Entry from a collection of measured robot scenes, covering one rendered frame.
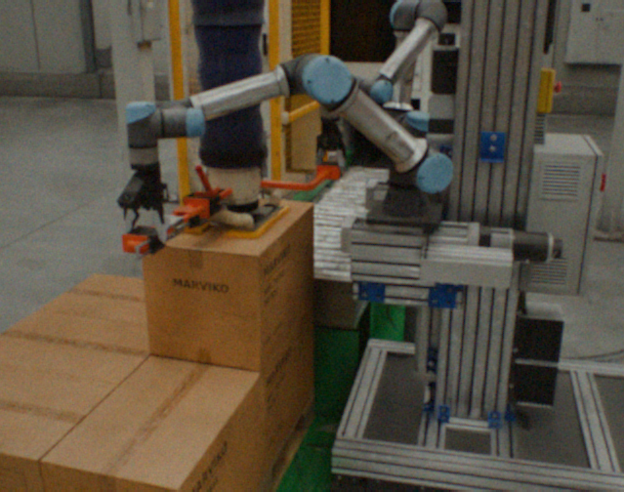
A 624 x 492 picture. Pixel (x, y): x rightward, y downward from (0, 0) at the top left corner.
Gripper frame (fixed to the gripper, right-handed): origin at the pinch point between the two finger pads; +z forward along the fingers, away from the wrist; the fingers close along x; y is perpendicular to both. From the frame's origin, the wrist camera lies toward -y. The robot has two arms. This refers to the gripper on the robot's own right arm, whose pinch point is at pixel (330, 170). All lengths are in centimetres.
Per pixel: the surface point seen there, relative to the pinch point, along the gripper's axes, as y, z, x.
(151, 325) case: 60, 42, -44
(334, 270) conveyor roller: -31, 52, -6
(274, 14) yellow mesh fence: -130, -52, -68
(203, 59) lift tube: 38, -42, -31
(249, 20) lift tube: 37, -54, -16
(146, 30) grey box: -76, -45, -116
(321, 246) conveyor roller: -64, 54, -22
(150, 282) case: 60, 26, -43
